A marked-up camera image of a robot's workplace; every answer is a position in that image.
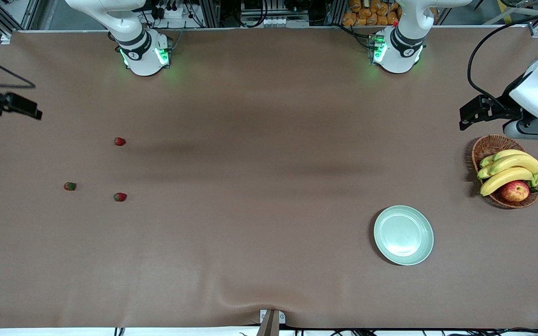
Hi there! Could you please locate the pale green round plate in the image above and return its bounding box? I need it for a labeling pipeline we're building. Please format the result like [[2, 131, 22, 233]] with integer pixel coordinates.
[[374, 205, 435, 266]]

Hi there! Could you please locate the brown wicker basket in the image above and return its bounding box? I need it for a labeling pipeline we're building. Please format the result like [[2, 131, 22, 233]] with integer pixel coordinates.
[[471, 134, 538, 209]]

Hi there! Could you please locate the red apple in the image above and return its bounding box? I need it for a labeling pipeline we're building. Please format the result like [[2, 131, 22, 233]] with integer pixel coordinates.
[[500, 180, 531, 203]]

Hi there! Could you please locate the bag of orange buns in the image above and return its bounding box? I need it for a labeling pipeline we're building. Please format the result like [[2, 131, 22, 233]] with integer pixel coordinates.
[[342, 0, 401, 27]]

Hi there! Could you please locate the white power strip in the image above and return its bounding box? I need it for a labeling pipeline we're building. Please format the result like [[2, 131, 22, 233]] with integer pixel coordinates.
[[150, 4, 186, 19]]

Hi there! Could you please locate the brown table cover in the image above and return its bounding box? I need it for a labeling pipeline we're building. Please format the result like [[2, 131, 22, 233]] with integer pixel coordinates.
[[0, 26, 538, 329]]

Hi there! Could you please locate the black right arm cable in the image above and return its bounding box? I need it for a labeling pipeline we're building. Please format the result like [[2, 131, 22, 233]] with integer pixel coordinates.
[[0, 44, 36, 89]]

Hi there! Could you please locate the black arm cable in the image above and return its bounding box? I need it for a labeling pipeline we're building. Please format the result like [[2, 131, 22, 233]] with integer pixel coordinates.
[[467, 11, 538, 112], [0, 44, 36, 89]]

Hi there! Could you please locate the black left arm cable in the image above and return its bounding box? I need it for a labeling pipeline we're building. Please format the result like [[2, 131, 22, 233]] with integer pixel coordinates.
[[467, 11, 538, 112]]

